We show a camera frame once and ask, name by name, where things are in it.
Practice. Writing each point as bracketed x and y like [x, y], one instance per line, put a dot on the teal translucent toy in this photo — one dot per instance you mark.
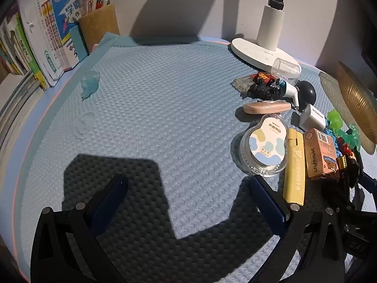
[352, 135]

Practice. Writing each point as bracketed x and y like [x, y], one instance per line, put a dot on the orange eraser box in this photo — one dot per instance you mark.
[319, 153]

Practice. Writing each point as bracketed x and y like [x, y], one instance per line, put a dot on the black monitor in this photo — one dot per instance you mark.
[371, 56]

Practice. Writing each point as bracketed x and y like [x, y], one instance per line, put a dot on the bunch of pens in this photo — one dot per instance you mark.
[91, 3]

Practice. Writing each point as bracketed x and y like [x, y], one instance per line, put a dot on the clear plastic box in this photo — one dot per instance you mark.
[287, 70]

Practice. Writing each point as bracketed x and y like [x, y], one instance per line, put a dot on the blue quilted mat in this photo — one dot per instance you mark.
[162, 94]

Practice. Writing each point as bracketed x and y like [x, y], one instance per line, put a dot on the brown cork pen holder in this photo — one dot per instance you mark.
[97, 26]

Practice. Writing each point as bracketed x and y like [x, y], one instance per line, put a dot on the white wall charger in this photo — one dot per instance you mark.
[312, 118]

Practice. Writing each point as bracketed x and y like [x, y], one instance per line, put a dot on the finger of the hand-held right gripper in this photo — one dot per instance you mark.
[355, 171]
[369, 182]

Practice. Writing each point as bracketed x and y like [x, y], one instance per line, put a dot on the gold ribbed bowl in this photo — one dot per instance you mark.
[356, 103]

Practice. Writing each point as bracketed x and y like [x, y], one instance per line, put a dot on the black rubber ball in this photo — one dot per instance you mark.
[307, 93]

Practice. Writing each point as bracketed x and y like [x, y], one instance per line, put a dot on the small pink eraser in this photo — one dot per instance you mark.
[95, 48]

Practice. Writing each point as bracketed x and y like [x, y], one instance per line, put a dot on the teal folder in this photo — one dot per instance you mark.
[78, 42]

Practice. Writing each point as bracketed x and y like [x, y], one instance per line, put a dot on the correction tape in clear pack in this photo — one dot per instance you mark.
[265, 147]

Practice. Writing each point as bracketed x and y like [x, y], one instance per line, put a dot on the pile of flat notebooks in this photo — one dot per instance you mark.
[14, 109]

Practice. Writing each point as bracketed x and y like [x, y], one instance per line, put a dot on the small red black toy figure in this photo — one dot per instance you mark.
[344, 150]

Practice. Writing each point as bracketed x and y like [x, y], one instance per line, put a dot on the row of upright books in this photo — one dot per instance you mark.
[32, 35]

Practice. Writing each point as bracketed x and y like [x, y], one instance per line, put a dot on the yellow eraser bar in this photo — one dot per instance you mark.
[294, 177]

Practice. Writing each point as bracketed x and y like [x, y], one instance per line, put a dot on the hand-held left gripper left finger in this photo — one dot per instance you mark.
[110, 203]

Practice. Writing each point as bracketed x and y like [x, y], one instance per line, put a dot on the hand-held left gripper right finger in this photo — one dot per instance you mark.
[269, 203]

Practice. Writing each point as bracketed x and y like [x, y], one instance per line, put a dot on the white desk lamp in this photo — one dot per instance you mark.
[269, 29]

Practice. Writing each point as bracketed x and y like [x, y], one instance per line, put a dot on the red snack packet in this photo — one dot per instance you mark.
[263, 78]

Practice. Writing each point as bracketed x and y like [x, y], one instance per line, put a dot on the pink oval case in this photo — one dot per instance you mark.
[265, 107]

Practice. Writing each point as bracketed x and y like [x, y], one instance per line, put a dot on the small clear plastic case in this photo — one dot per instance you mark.
[241, 84]

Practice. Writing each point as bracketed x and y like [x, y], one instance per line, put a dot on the pale blue translucent toy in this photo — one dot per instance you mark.
[89, 85]

